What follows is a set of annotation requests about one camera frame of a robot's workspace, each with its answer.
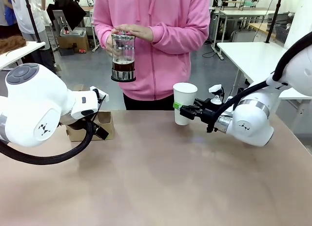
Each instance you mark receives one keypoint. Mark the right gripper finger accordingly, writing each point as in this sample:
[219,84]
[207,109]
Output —
[187,111]
[199,102]

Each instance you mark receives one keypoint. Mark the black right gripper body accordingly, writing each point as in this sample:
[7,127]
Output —
[206,112]

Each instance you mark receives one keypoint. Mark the white paper cup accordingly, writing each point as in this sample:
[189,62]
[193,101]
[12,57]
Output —
[185,94]

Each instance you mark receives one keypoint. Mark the glass french press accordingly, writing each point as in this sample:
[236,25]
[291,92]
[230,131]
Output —
[123,70]

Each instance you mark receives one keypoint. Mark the brown cardboard cup carrier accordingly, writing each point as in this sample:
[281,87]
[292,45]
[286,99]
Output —
[106,121]

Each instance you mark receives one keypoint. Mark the person's right forearm pink sleeve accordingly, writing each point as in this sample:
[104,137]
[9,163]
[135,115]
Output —
[101,33]

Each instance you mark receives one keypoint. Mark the person's left forearm pink sleeve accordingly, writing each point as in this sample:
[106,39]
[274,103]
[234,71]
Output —
[180,33]

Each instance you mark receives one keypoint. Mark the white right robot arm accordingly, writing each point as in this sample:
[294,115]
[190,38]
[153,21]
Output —
[253,123]

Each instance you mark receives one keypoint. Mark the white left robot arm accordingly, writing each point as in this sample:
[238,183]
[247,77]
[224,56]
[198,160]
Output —
[29,101]

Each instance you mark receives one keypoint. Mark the person's left hand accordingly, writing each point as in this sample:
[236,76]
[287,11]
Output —
[139,31]

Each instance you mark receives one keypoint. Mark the person's right hand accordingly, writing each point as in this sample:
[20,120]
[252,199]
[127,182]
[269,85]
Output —
[109,44]

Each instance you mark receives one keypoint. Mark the person in pink hoodie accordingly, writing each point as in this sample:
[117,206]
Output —
[165,65]

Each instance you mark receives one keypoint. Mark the white background workbench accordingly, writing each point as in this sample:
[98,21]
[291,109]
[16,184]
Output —
[243,13]

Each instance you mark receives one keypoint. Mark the black stand pole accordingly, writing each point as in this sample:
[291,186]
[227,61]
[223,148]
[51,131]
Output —
[273,19]
[33,19]

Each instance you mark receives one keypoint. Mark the white standing desk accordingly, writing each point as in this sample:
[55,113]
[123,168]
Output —
[89,24]

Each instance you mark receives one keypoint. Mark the brown cardboard box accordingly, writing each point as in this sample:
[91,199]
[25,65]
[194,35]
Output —
[73,42]

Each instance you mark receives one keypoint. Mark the black hanging cloth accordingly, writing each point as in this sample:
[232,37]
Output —
[68,9]

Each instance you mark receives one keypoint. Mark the small white side table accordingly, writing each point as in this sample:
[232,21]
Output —
[17,53]

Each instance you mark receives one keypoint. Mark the brown furry object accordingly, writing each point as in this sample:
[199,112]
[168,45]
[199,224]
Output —
[12,44]

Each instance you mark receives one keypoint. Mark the bystander in white shirt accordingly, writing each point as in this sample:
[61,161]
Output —
[26,14]

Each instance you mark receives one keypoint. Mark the bystander in blue shirt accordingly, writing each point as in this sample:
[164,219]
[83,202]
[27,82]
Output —
[6,14]

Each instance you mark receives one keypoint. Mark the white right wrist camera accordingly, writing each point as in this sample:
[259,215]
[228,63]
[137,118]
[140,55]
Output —
[215,88]

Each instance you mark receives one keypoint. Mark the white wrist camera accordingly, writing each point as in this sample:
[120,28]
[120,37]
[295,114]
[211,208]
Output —
[215,88]
[100,93]

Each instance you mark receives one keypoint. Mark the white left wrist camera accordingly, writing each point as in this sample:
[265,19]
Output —
[100,93]

